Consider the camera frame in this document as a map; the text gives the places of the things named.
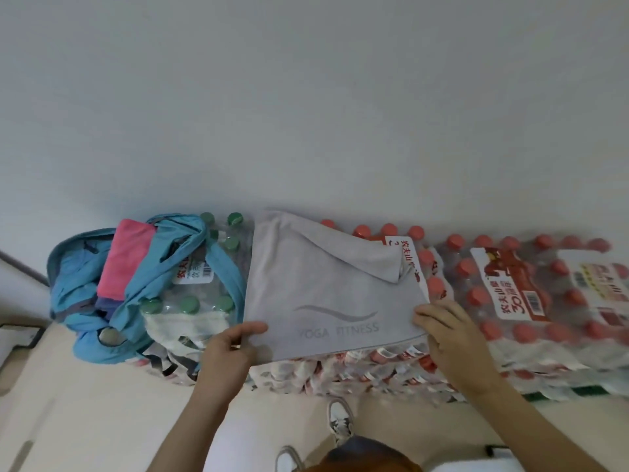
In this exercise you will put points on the person's left hand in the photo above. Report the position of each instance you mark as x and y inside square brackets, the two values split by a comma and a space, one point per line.
[226, 363]

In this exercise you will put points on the person's right hand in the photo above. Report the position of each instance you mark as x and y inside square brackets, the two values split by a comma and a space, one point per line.
[457, 344]

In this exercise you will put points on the grey-blue towel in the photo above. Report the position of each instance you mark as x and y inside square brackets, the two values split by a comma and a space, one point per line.
[108, 305]

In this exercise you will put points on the pink towel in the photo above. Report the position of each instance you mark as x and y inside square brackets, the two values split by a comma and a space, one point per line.
[125, 260]

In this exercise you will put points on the light blue backpack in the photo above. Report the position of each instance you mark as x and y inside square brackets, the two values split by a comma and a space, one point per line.
[73, 290]

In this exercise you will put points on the person's left forearm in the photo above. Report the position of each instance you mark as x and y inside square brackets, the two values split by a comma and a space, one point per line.
[186, 437]

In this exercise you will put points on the person's right forearm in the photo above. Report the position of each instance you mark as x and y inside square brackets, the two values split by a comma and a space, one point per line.
[530, 432]

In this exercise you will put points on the person's dark shorts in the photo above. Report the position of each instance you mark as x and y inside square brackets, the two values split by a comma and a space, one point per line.
[363, 457]

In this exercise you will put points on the stack of water bottle packs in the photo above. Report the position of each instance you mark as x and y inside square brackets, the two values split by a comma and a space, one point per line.
[516, 309]

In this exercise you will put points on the white and black sneaker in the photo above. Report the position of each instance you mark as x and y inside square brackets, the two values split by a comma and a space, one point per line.
[289, 461]
[340, 420]

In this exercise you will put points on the white panel leaning on wall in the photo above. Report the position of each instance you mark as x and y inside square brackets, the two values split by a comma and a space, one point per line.
[22, 270]

